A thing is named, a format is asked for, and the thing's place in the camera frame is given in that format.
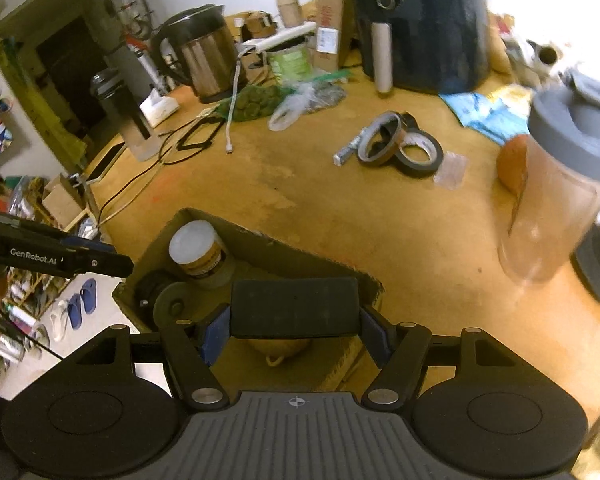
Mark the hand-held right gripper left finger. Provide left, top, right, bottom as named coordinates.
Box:
left=75, top=305, right=231, bottom=411

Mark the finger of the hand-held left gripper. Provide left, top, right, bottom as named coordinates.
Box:
left=62, top=237, right=134, bottom=278

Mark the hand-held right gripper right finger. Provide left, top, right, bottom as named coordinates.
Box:
left=359, top=306, right=521, bottom=411

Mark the black rectangular case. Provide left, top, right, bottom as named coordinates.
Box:
left=230, top=276, right=362, bottom=339

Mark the white jar yellow label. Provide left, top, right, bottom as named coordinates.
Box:
left=168, top=221, right=229, bottom=281

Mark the black tape roll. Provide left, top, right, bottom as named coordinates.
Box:
left=394, top=129, right=445, bottom=179

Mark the small silver stick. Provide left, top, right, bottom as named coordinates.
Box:
left=332, top=130, right=373, bottom=167

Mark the thin grey tape roll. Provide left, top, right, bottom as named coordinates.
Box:
left=356, top=111, right=406, bottom=167

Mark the blue slipper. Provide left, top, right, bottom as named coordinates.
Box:
left=79, top=277, right=99, bottom=313
left=66, top=294, right=86, bottom=332

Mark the small cardboard box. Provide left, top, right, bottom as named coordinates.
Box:
left=42, top=175, right=88, bottom=231

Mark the white slipper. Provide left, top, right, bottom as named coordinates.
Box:
left=49, top=305, right=70, bottom=342

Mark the black tablet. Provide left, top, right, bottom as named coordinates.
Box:
left=82, top=137, right=127, bottom=184

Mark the clear water bottle dark lid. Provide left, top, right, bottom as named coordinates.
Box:
left=90, top=67, right=160, bottom=162

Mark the white tissue box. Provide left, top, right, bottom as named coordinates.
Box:
left=139, top=91, right=180, bottom=127

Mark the clear plastic packet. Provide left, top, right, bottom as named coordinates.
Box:
left=434, top=152, right=470, bottom=191

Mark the orange fruit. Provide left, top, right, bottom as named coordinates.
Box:
left=496, top=135, right=531, bottom=193

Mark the green bag of vegetables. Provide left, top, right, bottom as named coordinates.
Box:
left=215, top=84, right=293, bottom=122

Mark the clear shaker bottle grey lid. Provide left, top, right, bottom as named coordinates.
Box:
left=497, top=67, right=600, bottom=285

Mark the steel electric kettle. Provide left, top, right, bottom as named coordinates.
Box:
left=152, top=4, right=241, bottom=103

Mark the crumpled clear plastic bag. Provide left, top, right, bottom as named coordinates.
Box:
left=267, top=85, right=313, bottom=133

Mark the blue wet wipes packet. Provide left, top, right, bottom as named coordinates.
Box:
left=472, top=105, right=533, bottom=148
left=439, top=91, right=506, bottom=127

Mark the bicycle wheel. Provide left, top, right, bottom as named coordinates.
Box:
left=105, top=0, right=153, bottom=41

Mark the yellow wet wipes packet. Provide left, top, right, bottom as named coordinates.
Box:
left=490, top=84, right=537, bottom=109

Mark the green label canister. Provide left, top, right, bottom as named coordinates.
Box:
left=267, top=40, right=315, bottom=83

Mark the white power strip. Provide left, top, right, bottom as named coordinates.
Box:
left=237, top=20, right=318, bottom=53

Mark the cardboard tube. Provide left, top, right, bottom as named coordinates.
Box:
left=275, top=0, right=303, bottom=28

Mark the black air fryer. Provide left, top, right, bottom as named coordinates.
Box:
left=345, top=0, right=493, bottom=95

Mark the tall cardboard carton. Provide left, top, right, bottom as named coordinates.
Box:
left=312, top=0, right=356, bottom=73

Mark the white charging cable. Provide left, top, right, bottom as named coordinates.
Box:
left=225, top=47, right=246, bottom=155

